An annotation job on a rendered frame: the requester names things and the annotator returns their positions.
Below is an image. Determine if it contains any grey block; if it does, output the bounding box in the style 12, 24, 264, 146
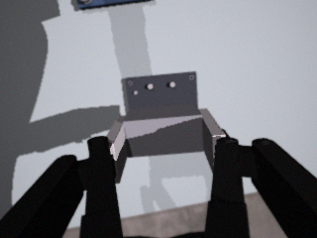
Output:
123, 103, 204, 158

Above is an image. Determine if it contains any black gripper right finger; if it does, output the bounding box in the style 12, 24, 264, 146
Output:
199, 108, 317, 238

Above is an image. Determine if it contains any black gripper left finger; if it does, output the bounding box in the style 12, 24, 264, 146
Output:
0, 115, 128, 238

